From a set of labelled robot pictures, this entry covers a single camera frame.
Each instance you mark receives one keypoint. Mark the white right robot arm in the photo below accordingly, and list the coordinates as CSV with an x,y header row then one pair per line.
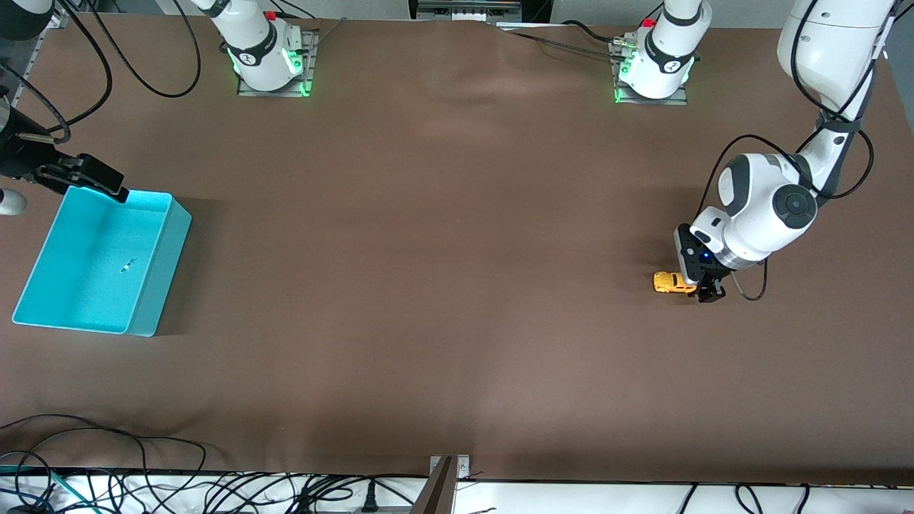
x,y
257,50

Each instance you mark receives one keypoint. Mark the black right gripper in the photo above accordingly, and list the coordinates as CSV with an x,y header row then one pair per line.
x,y
21,162

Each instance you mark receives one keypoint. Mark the yellow beetle toy car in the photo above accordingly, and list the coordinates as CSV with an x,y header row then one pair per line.
x,y
670,283

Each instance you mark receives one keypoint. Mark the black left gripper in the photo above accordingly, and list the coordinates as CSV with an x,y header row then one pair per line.
x,y
715,275

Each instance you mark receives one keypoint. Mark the black electronics box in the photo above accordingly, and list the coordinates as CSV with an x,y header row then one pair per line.
x,y
468,8

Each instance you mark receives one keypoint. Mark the black power plug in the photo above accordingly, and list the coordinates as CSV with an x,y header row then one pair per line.
x,y
370,500

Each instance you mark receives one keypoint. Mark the turquoise plastic bin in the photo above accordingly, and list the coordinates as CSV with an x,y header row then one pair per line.
x,y
100,264

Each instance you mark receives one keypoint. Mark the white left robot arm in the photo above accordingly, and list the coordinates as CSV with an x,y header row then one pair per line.
x,y
767,207

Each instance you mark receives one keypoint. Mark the metal table edge bracket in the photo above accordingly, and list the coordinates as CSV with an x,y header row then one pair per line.
x,y
443,492

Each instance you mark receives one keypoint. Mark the aluminium frame profile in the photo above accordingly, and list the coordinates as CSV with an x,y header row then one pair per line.
x,y
36,43

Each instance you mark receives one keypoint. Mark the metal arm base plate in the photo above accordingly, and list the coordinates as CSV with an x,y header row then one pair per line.
x,y
653,101
313,64

